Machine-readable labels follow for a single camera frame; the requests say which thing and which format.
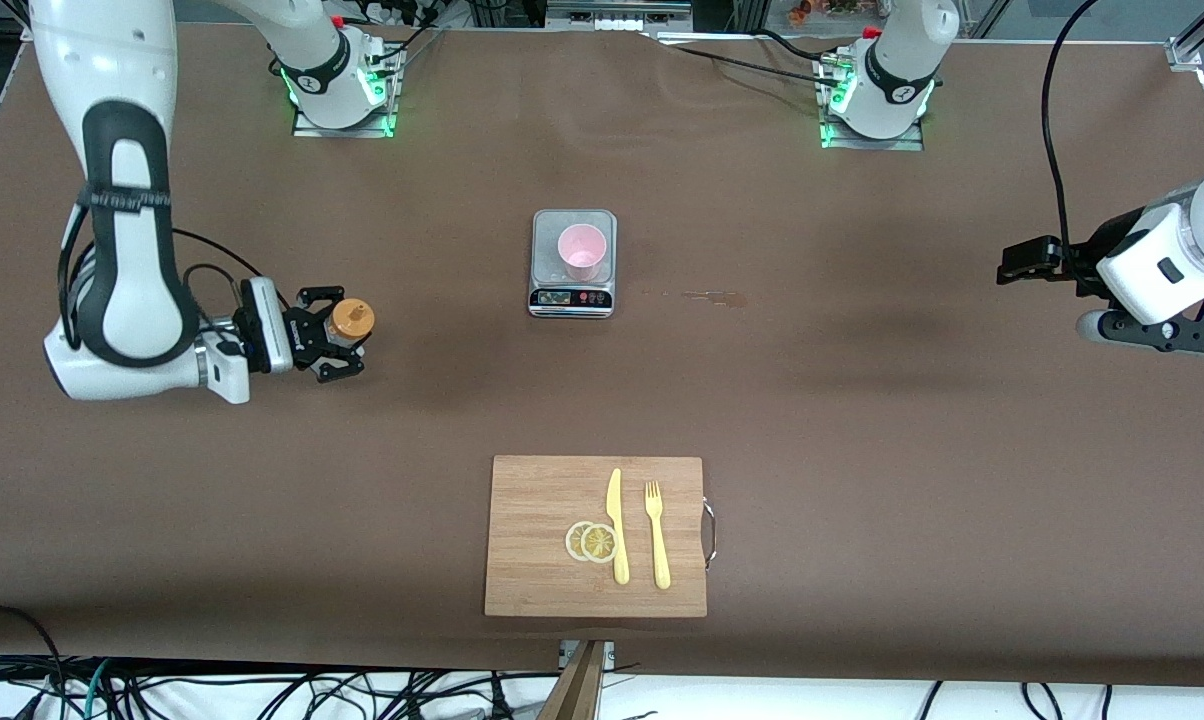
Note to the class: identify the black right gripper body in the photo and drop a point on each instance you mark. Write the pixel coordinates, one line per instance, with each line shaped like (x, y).
(300, 336)

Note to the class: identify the clear sauce bottle orange cap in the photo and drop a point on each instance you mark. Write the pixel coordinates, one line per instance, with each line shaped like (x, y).
(352, 320)

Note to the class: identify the pink plastic cup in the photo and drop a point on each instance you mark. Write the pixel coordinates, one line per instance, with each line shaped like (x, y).
(582, 250)

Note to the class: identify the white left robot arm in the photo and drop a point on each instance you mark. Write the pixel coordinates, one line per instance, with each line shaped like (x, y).
(897, 65)

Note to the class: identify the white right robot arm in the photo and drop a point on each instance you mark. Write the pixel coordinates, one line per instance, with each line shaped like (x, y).
(102, 70)

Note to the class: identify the silver digital kitchen scale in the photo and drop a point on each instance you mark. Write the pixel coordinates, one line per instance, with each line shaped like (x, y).
(572, 298)

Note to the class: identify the yellow lemon slice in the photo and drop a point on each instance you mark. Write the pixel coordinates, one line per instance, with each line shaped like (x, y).
(571, 541)
(599, 543)

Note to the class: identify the yellow plastic knife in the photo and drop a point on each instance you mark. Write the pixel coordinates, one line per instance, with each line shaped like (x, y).
(617, 525)

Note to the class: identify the colourful toy food pile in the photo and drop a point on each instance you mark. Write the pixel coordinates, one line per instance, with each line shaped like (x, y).
(822, 10)

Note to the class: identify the yellow plastic fork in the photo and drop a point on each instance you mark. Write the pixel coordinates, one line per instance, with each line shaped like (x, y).
(658, 545)

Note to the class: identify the wooden beam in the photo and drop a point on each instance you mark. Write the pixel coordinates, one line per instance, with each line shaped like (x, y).
(574, 690)

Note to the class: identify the white power strip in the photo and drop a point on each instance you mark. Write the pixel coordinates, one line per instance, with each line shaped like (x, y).
(620, 23)

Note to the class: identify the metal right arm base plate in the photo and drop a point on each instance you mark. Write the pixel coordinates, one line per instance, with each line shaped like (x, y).
(307, 128)

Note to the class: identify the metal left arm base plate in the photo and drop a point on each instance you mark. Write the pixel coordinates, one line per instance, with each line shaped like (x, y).
(867, 143)

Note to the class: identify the aluminium frame profile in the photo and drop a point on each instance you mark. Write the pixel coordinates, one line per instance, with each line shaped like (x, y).
(1190, 50)

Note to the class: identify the metal table bracket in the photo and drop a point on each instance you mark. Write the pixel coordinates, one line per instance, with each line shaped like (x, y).
(607, 652)

